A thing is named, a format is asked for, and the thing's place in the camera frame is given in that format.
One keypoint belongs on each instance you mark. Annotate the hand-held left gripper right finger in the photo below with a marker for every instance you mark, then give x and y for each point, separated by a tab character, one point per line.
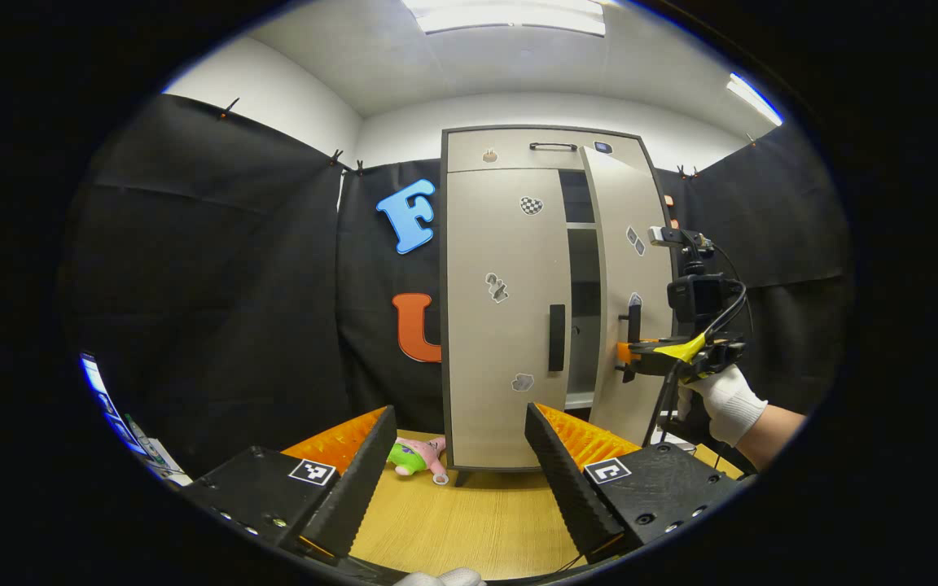
571	488

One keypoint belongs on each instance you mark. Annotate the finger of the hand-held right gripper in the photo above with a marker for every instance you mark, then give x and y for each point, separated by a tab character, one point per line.
624	352

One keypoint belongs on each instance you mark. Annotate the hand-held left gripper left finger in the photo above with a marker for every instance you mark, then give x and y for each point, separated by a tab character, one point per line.
355	488

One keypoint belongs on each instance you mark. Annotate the beige cabinet door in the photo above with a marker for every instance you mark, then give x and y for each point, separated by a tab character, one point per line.
501	366
611	268

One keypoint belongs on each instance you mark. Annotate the beige double-door shoe cabinet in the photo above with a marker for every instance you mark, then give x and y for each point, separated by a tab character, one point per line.
501	150

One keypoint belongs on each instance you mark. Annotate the white cabinet shelf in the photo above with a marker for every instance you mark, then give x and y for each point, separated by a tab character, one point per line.
579	400
579	225

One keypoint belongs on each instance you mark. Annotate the beige cabinet drawer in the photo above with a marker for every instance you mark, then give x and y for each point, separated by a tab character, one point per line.
510	155

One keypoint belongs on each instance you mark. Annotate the pink and green plush toy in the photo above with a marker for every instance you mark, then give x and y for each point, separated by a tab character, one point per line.
416	457

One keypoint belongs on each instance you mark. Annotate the small ceiling light panel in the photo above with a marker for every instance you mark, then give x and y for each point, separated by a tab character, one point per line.
754	98

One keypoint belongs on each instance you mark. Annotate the black backdrop cloth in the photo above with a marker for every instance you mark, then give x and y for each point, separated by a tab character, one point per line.
216	285

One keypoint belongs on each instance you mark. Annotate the lit monitor screen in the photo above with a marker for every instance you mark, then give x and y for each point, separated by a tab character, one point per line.
107	399

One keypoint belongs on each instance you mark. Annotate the large ceiling light panel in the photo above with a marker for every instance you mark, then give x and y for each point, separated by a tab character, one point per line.
510	16

